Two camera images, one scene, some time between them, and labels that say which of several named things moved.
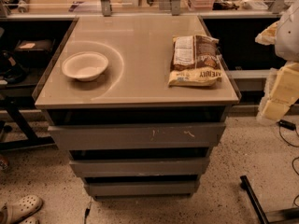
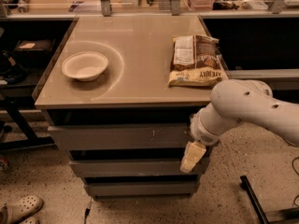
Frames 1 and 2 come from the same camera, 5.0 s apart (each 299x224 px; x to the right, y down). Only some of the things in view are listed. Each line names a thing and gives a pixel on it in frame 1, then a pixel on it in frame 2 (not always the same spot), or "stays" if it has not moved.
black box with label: (34, 52) stays
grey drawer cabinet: (127, 132) stays
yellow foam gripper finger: (281, 92) → (195, 150)
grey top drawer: (136, 135) stays
